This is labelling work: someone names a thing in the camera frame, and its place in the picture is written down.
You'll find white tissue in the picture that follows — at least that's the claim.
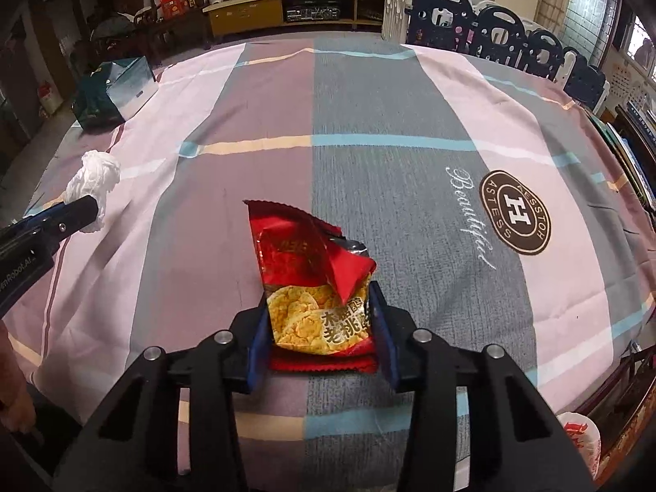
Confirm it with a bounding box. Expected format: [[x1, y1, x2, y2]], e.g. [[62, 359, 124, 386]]
[[62, 150, 121, 233]]

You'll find red snack bag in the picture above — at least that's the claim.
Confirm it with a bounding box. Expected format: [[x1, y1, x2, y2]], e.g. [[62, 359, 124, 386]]
[[245, 200, 378, 373]]

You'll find person's left hand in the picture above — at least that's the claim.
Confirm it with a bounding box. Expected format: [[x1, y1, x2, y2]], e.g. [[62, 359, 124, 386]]
[[0, 323, 36, 433]]

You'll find white red plastic bag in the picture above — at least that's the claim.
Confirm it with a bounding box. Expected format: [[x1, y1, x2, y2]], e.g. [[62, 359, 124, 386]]
[[557, 412, 601, 478]]

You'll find dark green tissue box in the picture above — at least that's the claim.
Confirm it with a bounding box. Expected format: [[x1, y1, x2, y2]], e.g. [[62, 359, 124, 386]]
[[71, 57, 158, 132]]

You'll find striped pink grey tablecloth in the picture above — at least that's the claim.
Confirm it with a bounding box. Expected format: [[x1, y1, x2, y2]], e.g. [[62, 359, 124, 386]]
[[1, 33, 655, 491]]

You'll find dark wooden armchair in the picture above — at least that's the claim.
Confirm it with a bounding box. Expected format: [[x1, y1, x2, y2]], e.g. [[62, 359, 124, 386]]
[[69, 0, 211, 64]]

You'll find red gift box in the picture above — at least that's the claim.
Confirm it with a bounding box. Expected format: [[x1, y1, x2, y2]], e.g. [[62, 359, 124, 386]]
[[160, 0, 205, 20]]

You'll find stack of books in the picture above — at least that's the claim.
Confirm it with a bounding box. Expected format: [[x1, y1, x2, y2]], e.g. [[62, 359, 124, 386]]
[[587, 101, 655, 218]]

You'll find yellow wooden TV cabinet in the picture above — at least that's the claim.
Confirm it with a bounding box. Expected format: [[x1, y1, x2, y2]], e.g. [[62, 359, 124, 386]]
[[203, 0, 385, 39]]

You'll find navy white playpen fence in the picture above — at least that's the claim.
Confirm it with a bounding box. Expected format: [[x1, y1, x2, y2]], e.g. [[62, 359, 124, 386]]
[[381, 0, 610, 113]]

